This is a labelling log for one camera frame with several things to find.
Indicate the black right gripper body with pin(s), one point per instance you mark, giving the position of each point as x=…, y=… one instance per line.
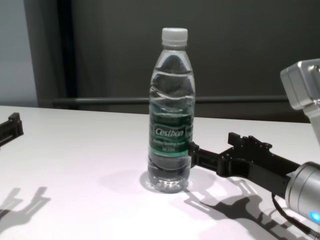
x=257, y=167

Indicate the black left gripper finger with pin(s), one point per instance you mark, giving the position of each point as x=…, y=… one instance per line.
x=13, y=127

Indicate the clear water bottle green label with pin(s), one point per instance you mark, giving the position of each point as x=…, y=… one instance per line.
x=171, y=140

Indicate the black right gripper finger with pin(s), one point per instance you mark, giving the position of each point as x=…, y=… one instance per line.
x=246, y=143
x=205, y=158

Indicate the thin grey horizontal rail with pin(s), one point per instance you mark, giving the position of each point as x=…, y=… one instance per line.
x=105, y=100

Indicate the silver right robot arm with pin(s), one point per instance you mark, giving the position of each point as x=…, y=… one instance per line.
x=305, y=185

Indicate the dark vertical post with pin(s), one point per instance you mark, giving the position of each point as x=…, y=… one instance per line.
x=67, y=50

